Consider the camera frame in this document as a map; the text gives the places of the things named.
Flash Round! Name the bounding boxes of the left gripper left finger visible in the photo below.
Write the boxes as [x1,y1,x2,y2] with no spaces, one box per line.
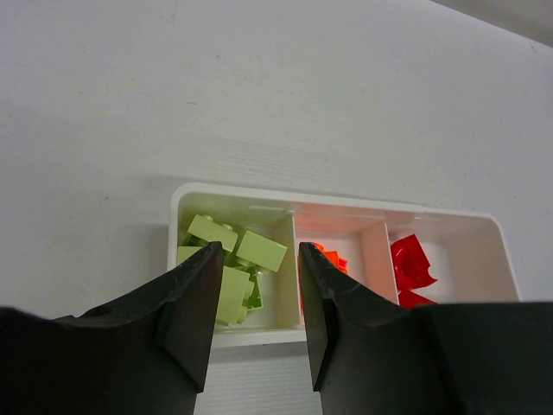
[1,242,223,414]

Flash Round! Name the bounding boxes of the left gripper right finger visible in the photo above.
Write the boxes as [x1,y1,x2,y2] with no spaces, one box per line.
[299,243,552,414]

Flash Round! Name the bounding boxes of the small red lego brick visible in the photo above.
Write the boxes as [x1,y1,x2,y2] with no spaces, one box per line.
[398,290,435,310]

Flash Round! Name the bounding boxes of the red curved lego piece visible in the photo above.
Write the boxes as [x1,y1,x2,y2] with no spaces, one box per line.
[391,234,437,291]

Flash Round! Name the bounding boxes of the orange round lego piece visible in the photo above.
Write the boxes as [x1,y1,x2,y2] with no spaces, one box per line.
[314,243,348,275]

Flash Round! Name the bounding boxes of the white divided sorting tray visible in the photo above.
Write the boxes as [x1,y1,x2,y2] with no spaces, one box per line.
[168,182,520,348]

